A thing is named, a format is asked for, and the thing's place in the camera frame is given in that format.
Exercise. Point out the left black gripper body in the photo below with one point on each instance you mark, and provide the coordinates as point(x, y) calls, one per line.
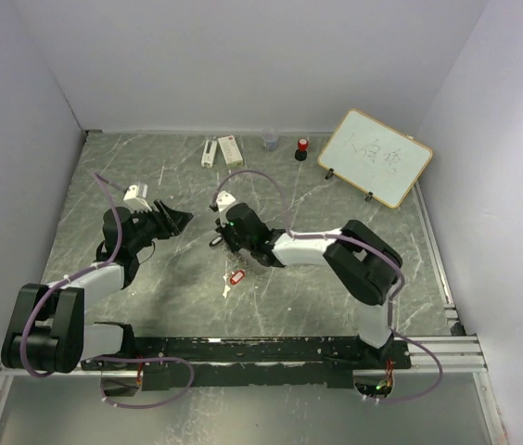
point(150, 226)

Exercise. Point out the red key tag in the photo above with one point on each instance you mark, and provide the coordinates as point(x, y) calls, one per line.
point(236, 277)

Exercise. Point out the white staples box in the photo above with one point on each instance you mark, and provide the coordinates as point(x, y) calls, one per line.
point(231, 152)

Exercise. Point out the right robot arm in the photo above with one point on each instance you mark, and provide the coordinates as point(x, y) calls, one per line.
point(369, 268)

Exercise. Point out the red black stamp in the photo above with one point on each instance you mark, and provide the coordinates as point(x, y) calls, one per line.
point(301, 152)

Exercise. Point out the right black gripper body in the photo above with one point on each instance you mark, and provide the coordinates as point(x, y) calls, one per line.
point(235, 242)

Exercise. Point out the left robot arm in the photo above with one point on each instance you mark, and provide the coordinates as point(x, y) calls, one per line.
point(47, 332)

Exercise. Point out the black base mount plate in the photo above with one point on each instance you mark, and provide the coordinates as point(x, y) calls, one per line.
point(274, 361)

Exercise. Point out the white stapler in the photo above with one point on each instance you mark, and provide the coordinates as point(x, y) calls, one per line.
point(209, 154)

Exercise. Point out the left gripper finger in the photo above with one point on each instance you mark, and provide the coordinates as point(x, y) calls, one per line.
point(178, 220)
point(161, 210)

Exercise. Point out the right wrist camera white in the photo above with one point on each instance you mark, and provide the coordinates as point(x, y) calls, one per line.
point(222, 202)

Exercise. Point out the clear paperclip jar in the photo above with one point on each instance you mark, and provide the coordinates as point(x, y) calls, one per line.
point(270, 139)

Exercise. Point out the small whiteboard wood frame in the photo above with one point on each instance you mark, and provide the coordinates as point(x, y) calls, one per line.
point(376, 159)

